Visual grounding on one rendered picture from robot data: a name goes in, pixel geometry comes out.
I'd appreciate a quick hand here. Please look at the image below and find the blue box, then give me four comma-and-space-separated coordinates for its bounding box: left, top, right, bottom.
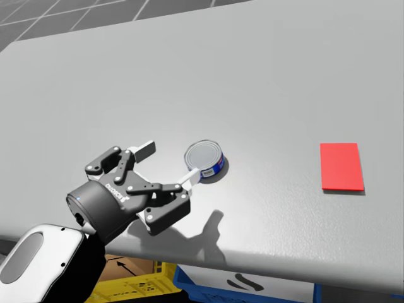
172, 264, 323, 303

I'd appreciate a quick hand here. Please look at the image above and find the brown box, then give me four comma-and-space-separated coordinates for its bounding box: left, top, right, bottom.
97, 253, 158, 282

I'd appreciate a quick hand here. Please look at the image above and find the yellow box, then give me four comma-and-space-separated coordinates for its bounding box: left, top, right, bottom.
84, 261, 183, 303

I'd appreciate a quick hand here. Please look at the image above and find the pink pad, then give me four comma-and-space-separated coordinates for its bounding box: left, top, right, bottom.
319, 143, 365, 192

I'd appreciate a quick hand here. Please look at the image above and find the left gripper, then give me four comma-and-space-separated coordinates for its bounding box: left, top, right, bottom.
66, 140, 202, 244

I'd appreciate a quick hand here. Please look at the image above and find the white box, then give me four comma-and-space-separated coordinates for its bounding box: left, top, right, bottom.
182, 264, 315, 303

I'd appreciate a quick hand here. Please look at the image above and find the blue flat can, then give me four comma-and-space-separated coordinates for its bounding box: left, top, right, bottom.
184, 140, 225, 185

